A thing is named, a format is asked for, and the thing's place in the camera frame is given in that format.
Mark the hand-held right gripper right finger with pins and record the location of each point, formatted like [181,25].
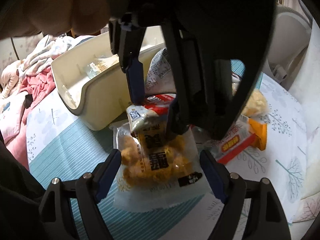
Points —
[212,177]

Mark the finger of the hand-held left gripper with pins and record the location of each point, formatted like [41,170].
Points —
[185,92]
[135,80]

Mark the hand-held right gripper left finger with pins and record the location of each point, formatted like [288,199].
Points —
[107,177]

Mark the red and white snack packet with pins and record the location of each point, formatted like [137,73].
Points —
[155,105]

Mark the clear packet of yellow snacks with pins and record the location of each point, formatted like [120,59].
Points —
[155,170]

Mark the cream plastic bin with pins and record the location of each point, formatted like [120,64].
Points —
[75,85]

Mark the clear bag of pale snacks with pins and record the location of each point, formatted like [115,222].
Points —
[257,102]

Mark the person's left hand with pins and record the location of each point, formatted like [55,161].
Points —
[62,5]

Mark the white printed snack packet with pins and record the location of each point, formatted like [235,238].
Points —
[157,72]

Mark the cream striped packet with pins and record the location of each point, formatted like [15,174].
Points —
[107,62]

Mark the small clear packet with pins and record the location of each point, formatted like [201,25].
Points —
[92,67]

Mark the orange-edged red snack packet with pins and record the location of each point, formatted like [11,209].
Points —
[240,142]

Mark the white chair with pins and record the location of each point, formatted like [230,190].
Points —
[287,35]

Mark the white floral blanket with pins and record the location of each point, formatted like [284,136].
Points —
[50,50]

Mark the dark clothing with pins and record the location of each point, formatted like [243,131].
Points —
[15,192]

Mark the pink blanket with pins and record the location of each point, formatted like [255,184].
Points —
[37,85]

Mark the peach plush blanket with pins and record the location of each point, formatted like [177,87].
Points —
[10,77]

